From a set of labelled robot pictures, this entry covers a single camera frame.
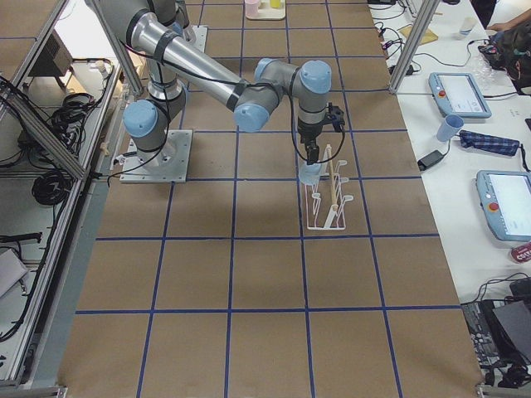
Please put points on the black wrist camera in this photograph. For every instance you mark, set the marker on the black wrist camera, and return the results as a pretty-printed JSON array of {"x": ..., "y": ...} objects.
[{"x": 335, "y": 117}]

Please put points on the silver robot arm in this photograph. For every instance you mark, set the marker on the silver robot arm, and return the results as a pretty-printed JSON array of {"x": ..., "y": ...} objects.
[{"x": 160, "y": 30}]

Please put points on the upper teach pendant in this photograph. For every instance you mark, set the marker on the upper teach pendant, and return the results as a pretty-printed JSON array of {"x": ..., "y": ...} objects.
[{"x": 459, "y": 94}]

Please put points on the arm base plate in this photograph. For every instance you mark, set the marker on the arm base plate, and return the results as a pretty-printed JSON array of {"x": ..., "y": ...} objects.
[
  {"x": 196, "y": 36},
  {"x": 171, "y": 165}
]

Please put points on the lower teach pendant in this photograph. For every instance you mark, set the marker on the lower teach pendant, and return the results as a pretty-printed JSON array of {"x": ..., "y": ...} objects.
[{"x": 505, "y": 200}]

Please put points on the blue cup on desk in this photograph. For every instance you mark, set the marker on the blue cup on desk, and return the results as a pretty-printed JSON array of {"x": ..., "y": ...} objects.
[{"x": 450, "y": 126}]

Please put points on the cream plastic tray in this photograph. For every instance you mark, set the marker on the cream plastic tray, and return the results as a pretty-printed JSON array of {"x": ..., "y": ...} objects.
[{"x": 270, "y": 14}]

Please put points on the light blue plastic cup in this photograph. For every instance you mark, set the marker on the light blue plastic cup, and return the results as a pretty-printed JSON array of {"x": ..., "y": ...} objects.
[{"x": 309, "y": 175}]

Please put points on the wooden rack rod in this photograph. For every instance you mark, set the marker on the wooden rack rod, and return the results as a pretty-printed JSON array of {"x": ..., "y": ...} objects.
[{"x": 332, "y": 184}]

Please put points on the pink plastic cup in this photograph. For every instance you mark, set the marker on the pink plastic cup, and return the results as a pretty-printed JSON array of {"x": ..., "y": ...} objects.
[{"x": 252, "y": 8}]

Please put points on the teach pendant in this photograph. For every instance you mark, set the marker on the teach pendant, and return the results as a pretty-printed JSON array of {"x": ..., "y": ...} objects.
[
  {"x": 459, "y": 94},
  {"x": 505, "y": 200}
]

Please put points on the blue plaid folded umbrella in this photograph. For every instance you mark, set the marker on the blue plaid folded umbrella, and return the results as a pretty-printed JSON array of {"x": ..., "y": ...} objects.
[{"x": 489, "y": 143}]

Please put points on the aluminium frame post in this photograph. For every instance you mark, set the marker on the aluminium frame post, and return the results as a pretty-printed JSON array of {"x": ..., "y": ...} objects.
[{"x": 419, "y": 27}]

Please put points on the white wire cup rack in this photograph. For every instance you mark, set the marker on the white wire cup rack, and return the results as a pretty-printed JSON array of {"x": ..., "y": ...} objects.
[{"x": 317, "y": 201}]

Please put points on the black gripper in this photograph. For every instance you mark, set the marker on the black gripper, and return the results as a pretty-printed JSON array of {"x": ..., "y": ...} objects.
[{"x": 308, "y": 133}]

